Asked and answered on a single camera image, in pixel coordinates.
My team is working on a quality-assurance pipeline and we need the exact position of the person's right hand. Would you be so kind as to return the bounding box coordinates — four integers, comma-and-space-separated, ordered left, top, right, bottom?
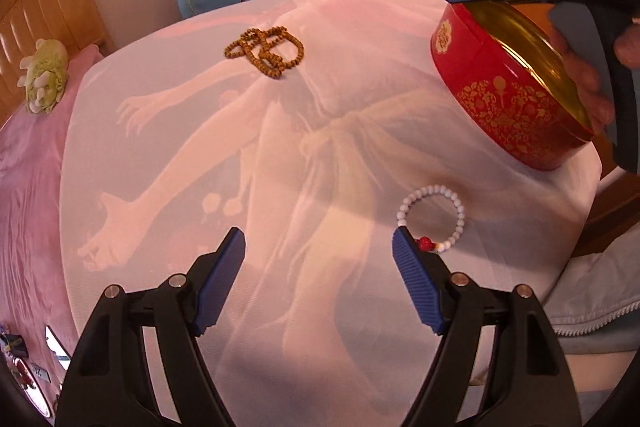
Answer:
550, 20, 640, 134

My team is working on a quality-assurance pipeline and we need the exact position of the red gold round tin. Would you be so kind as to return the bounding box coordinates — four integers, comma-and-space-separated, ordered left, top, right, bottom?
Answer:
431, 1, 594, 171

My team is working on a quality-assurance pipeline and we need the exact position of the grey jacket sleeve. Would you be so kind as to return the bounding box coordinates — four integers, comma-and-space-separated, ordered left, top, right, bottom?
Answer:
541, 235, 640, 427

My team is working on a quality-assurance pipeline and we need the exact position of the pink bed sheet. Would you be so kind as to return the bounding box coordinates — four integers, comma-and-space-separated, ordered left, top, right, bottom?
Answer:
0, 43, 106, 408

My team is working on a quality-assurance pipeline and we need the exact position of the white printed tablecloth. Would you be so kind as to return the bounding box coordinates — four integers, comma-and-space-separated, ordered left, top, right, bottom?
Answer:
61, 0, 601, 426

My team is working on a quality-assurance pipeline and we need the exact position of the green cabbage plush toy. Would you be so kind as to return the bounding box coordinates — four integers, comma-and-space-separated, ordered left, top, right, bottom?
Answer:
17, 39, 68, 114

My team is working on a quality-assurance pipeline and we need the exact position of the wooden bed headboard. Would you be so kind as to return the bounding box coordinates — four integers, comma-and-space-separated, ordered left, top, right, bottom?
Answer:
1, 0, 116, 122

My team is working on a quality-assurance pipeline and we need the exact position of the white bead bracelet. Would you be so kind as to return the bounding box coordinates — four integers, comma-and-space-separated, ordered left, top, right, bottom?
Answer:
396, 184, 467, 254

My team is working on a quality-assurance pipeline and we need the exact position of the brown wooden bead necklace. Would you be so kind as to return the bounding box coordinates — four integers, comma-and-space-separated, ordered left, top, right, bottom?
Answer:
222, 25, 306, 80

